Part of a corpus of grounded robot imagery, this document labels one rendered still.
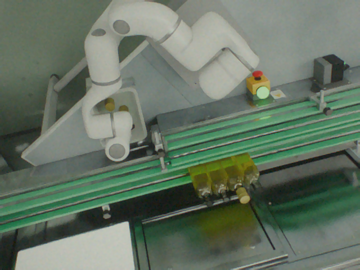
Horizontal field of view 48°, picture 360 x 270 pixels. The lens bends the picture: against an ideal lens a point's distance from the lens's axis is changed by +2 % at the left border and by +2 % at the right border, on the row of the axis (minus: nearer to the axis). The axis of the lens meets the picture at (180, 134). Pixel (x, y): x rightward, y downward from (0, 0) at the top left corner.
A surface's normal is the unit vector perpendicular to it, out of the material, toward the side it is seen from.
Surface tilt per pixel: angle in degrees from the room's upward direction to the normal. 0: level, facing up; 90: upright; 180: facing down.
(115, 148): 17
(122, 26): 22
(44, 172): 90
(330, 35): 0
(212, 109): 90
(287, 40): 0
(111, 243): 90
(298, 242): 90
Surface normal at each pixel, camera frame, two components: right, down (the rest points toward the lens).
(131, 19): 0.07, 0.55
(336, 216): -0.16, -0.82
